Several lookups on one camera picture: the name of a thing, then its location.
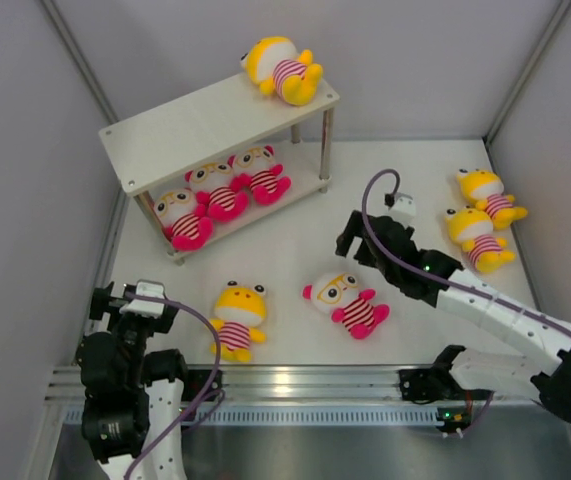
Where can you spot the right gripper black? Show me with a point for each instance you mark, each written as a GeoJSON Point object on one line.
{"type": "Point", "coordinates": [353, 230]}

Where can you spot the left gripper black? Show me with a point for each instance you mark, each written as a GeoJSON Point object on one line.
{"type": "Point", "coordinates": [104, 303]}

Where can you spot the pink plush with glasses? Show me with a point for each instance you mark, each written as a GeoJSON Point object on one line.
{"type": "Point", "coordinates": [258, 170]}

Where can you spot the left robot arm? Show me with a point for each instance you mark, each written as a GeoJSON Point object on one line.
{"type": "Point", "coordinates": [130, 393]}

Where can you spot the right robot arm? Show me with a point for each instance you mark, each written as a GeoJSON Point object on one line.
{"type": "Point", "coordinates": [541, 368]}

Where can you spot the pink plush shelf left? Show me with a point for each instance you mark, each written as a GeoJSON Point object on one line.
{"type": "Point", "coordinates": [184, 220]}

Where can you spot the pink plush shelf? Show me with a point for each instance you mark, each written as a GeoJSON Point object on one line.
{"type": "Point", "coordinates": [217, 187]}
{"type": "Point", "coordinates": [184, 220]}

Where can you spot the white two-tier shelf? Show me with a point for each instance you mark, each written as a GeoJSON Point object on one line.
{"type": "Point", "coordinates": [153, 148]}

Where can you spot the yellow plush on shelf top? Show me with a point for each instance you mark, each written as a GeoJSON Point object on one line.
{"type": "Point", "coordinates": [277, 68]}

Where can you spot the yellow plush right front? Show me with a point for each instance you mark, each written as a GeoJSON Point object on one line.
{"type": "Point", "coordinates": [473, 231]}

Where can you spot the yellow plush right back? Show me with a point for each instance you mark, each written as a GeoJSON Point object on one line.
{"type": "Point", "coordinates": [485, 191]}

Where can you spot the yellow frog plush front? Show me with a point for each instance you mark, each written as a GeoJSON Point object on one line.
{"type": "Point", "coordinates": [239, 312]}

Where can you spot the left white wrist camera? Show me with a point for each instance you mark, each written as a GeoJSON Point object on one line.
{"type": "Point", "coordinates": [144, 299]}

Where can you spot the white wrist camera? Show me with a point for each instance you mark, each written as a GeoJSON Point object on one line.
{"type": "Point", "coordinates": [144, 299]}
{"type": "Point", "coordinates": [401, 207]}

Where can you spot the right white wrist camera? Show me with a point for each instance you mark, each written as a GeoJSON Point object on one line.
{"type": "Point", "coordinates": [401, 207]}

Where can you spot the white slotted cable duct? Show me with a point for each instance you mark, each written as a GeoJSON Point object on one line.
{"type": "Point", "coordinates": [330, 415]}

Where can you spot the aluminium front rail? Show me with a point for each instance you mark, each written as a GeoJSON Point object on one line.
{"type": "Point", "coordinates": [263, 383]}

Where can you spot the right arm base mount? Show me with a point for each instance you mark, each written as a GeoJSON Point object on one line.
{"type": "Point", "coordinates": [427, 385]}

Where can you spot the right corner aluminium post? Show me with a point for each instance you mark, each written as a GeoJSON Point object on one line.
{"type": "Point", "coordinates": [541, 47]}

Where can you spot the corner aluminium post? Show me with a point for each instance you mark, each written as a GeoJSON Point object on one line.
{"type": "Point", "coordinates": [541, 47]}
{"type": "Point", "coordinates": [58, 22]}

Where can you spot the left corner aluminium post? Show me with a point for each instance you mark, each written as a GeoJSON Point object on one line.
{"type": "Point", "coordinates": [58, 22]}

